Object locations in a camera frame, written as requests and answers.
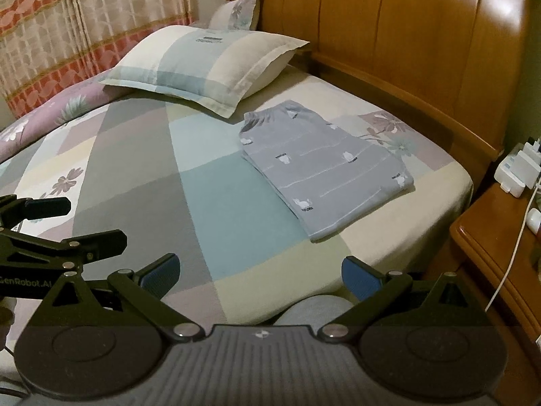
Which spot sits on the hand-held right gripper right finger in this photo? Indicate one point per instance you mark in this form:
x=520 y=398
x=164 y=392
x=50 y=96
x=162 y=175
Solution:
x=359 y=279

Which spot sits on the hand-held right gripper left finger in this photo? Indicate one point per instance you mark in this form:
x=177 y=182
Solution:
x=162 y=277

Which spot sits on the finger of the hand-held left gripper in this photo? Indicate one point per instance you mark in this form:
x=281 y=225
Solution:
x=97 y=243
x=42 y=208

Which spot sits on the grey striped sweatshirt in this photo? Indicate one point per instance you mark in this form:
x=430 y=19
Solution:
x=321 y=169

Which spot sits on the person's leg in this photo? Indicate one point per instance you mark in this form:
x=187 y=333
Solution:
x=312 y=311

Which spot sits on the purple floral quilt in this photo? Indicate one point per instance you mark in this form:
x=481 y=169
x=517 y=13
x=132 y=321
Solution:
x=50 y=118

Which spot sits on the wooden nightstand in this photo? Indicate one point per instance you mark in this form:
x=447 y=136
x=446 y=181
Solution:
x=498 y=253

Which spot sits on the beige red patterned curtain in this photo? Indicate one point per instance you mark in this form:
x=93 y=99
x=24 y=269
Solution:
x=84 y=29

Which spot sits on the white power strip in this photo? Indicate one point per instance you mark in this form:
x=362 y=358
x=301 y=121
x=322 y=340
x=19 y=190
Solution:
x=517 y=169

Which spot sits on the checked green cream pillow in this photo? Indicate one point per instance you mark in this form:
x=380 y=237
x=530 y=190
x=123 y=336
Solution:
x=198 y=63

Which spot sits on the wooden headboard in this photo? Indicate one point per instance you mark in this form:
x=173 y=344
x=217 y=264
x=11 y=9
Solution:
x=401 y=42

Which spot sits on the floral pillow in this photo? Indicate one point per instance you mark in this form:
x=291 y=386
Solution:
x=236 y=10

